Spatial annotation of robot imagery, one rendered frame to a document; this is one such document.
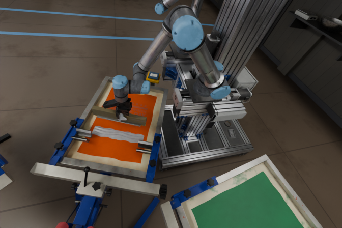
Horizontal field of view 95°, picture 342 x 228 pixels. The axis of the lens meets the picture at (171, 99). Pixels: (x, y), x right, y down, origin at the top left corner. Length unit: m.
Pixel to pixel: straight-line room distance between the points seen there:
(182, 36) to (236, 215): 1.04
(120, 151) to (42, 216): 1.22
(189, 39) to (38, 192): 2.07
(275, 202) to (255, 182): 0.15
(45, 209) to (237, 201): 1.75
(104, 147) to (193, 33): 0.90
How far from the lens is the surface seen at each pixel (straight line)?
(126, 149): 1.16
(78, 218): 1.02
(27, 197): 2.31
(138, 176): 1.07
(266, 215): 1.32
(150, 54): 0.87
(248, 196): 1.29
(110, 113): 1.10
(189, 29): 0.65
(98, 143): 1.21
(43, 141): 2.52
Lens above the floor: 2.02
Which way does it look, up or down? 48 degrees down
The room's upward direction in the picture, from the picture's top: 15 degrees clockwise
